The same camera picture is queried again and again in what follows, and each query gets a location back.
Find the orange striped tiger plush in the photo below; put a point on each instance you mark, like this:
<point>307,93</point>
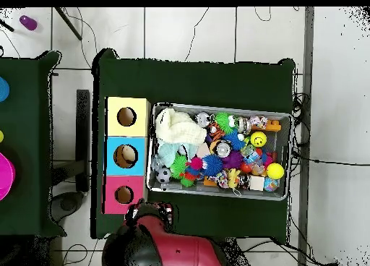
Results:
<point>215,130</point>

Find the black crushed soda can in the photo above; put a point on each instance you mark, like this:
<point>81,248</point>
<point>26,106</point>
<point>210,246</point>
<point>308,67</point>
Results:
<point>223,149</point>

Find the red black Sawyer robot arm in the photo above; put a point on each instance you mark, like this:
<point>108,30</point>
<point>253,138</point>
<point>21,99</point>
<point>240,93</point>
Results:
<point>179,248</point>

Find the wooden box with three holes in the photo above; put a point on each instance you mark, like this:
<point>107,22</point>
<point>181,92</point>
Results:
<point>127,130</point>

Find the shallow clear mesh bin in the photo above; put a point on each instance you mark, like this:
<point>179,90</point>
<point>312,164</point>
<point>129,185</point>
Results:
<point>284,162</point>

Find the cream waffle cloth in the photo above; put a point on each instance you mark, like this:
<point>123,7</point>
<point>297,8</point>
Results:
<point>179,130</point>

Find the silver crushed can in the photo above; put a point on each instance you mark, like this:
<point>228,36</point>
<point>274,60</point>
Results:
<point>203,118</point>

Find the small black white soccer ball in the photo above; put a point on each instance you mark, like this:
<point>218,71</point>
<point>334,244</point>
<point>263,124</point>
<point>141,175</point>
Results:
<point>163,175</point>

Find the green fuzzy toy with eyes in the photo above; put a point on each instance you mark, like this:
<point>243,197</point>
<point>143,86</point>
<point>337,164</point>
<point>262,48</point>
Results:
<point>222,121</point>

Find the blue fuzzy toy with eyes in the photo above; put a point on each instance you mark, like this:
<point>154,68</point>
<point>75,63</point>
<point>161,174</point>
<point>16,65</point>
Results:
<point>232,141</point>

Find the purple spiky ball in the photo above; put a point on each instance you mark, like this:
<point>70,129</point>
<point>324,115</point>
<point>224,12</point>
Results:
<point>232,160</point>

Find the yellow smiley face ball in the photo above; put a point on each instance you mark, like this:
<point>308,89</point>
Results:
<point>258,139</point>

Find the plain yellow ball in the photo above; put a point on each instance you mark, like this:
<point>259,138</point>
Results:
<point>275,171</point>

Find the black upright panel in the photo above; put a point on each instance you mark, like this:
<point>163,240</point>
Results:
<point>83,133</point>

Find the dark green side table cloth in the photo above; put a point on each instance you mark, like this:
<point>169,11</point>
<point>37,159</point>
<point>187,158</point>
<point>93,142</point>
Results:
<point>26,104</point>

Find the black rod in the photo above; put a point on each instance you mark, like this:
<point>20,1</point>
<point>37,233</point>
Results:
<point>68,23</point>

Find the magenta plastic bowl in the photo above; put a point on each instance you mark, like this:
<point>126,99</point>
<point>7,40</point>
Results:
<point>5,176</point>

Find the small yellow ball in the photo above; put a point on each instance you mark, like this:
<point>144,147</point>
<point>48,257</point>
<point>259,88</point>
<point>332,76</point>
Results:
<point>1,136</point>

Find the blue plastic cup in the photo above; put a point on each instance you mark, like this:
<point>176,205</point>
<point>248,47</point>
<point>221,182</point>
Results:
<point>3,89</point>

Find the purple bottle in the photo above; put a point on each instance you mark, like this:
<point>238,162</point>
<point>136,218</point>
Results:
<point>28,22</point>

